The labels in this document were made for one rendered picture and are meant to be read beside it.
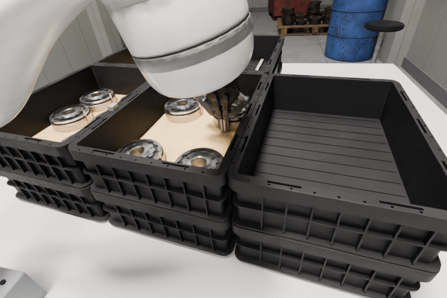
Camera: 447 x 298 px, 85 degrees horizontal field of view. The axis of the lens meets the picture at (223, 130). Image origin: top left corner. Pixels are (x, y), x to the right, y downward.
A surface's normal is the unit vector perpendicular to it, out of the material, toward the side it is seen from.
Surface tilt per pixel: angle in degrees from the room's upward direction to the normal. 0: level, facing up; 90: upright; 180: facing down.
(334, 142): 0
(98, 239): 0
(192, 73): 93
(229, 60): 88
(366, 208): 90
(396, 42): 90
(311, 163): 0
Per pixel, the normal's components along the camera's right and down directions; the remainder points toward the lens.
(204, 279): -0.07, -0.82
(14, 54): 0.61, 0.79
